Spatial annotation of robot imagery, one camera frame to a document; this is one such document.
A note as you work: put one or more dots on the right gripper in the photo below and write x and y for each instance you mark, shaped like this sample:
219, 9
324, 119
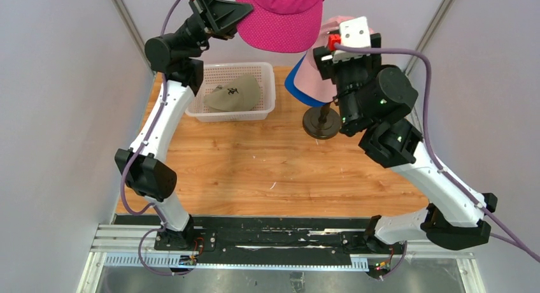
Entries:
326, 66

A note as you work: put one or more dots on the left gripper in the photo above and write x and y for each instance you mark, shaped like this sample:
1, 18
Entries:
216, 18

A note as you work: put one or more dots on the light pink baseball cap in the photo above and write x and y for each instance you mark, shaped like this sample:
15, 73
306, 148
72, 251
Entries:
322, 40

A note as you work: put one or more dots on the magenta baseball cap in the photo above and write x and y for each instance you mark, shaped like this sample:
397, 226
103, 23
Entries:
282, 26

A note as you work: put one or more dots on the blue baseball cap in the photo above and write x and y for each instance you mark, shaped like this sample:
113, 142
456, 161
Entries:
305, 83

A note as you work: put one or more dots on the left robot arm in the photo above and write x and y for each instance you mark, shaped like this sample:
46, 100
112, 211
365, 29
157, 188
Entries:
146, 181

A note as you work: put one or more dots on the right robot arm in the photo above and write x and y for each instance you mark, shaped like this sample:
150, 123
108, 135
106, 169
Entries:
374, 99

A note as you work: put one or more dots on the dark wooden mannequin stand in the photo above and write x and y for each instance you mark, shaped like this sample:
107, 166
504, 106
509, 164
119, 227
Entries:
321, 122

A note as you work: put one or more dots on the white plastic basket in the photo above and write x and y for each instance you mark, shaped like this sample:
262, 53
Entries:
220, 74

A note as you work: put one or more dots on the khaki baseball cap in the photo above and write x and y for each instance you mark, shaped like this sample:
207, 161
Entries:
241, 94

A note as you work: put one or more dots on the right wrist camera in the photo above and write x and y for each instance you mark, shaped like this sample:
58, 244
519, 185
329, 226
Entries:
353, 32

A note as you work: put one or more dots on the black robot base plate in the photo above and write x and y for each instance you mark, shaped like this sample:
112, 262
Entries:
348, 234

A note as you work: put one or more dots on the aluminium frame rail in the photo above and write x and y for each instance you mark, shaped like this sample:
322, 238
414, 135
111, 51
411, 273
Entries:
136, 245

